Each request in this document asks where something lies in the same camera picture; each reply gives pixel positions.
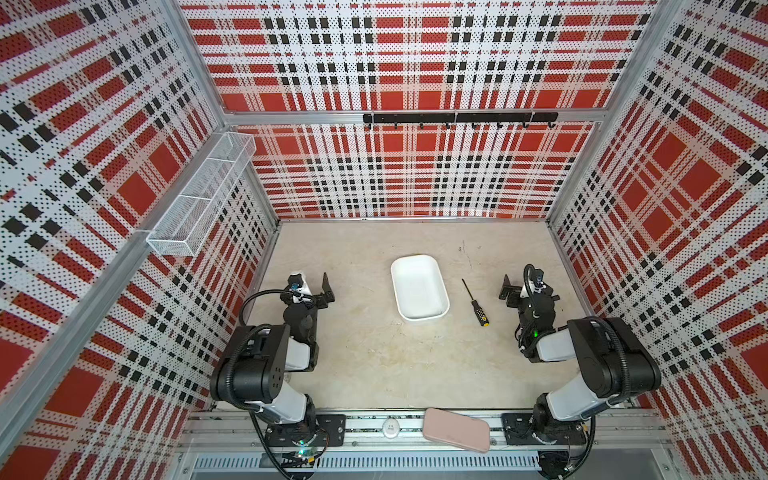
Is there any white round button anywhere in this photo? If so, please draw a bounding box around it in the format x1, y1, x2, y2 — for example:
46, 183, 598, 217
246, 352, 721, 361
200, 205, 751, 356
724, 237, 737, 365
382, 418, 401, 439

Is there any black yellow handled screwdriver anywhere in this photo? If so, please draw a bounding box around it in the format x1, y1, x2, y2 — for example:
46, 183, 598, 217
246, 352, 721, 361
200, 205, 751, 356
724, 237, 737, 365
462, 279, 490, 327

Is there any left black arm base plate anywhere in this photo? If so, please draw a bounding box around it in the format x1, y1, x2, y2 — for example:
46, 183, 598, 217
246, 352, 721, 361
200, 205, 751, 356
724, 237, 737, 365
265, 414, 347, 448

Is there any black wall hook rail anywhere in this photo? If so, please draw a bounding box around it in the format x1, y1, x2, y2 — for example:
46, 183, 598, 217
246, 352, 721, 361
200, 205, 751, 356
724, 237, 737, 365
362, 111, 559, 126

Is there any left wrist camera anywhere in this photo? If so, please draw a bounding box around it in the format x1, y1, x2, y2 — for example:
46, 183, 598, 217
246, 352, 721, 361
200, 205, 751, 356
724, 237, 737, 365
287, 272, 311, 296

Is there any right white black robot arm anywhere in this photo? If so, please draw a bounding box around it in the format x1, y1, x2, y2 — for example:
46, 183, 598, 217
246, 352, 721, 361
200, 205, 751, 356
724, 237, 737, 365
499, 264, 662, 445

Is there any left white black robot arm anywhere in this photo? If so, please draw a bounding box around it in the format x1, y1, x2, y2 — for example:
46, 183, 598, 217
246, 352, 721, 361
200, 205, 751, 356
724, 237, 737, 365
210, 272, 335, 446

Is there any white wire mesh shelf basket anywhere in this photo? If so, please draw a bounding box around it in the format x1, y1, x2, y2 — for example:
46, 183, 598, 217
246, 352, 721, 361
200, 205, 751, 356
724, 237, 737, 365
147, 132, 255, 257

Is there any pink rectangular pad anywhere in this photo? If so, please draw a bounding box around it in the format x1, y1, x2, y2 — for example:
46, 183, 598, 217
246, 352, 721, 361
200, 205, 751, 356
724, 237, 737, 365
422, 408, 490, 454

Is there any white rectangular plastic bin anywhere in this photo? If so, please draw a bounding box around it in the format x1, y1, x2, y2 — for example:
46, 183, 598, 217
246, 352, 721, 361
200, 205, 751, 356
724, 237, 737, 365
390, 254, 450, 323

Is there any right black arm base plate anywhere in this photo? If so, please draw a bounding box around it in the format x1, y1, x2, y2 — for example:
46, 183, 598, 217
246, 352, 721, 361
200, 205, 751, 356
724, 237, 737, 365
501, 412, 587, 447

